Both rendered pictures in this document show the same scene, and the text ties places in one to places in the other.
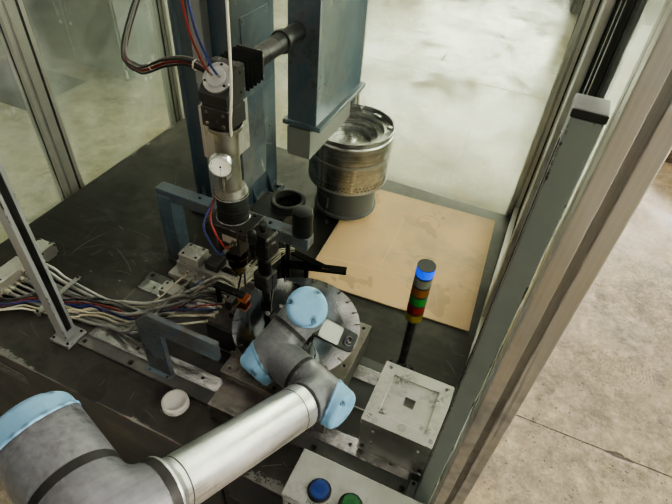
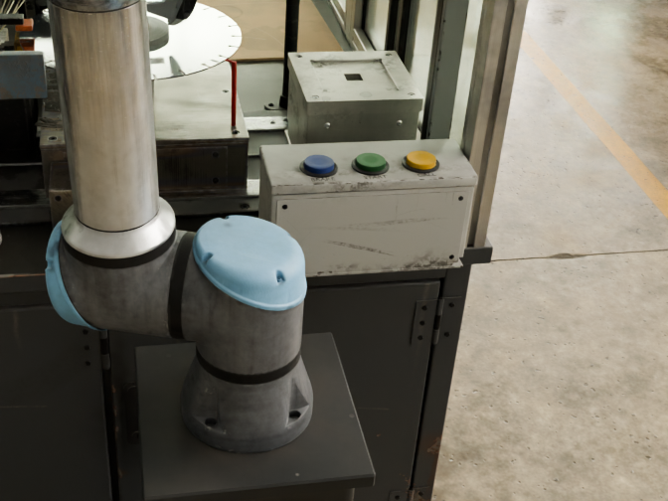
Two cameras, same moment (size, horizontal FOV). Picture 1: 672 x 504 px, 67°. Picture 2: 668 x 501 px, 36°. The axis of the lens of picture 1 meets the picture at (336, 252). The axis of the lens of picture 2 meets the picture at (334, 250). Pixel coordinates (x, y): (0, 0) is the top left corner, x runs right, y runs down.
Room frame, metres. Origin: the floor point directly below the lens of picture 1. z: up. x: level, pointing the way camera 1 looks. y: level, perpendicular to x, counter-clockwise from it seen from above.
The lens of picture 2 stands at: (-0.55, 0.64, 1.56)
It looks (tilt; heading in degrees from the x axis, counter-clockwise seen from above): 34 degrees down; 325
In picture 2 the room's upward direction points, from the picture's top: 5 degrees clockwise
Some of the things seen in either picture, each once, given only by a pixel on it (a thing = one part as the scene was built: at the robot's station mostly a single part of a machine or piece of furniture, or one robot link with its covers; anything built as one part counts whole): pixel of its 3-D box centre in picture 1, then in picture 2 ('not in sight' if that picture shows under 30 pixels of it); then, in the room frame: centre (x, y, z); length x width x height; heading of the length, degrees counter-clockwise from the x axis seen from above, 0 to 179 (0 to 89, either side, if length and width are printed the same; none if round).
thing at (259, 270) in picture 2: not in sight; (243, 289); (0.23, 0.22, 0.91); 0.13 x 0.12 x 0.14; 51
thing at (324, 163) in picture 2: (319, 490); (318, 168); (0.44, -0.01, 0.90); 0.04 x 0.04 x 0.02
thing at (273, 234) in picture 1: (264, 257); not in sight; (0.84, 0.16, 1.17); 0.06 x 0.05 x 0.20; 60
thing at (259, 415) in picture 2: not in sight; (248, 373); (0.22, 0.21, 0.80); 0.15 x 0.15 x 0.10
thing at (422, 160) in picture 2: not in sight; (420, 163); (0.39, -0.14, 0.90); 0.04 x 0.04 x 0.02
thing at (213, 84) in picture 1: (261, 105); not in sight; (1.03, 0.19, 1.45); 0.35 x 0.07 x 0.28; 159
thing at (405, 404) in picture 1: (404, 418); (350, 118); (0.66, -0.21, 0.82); 0.18 x 0.18 x 0.15; 69
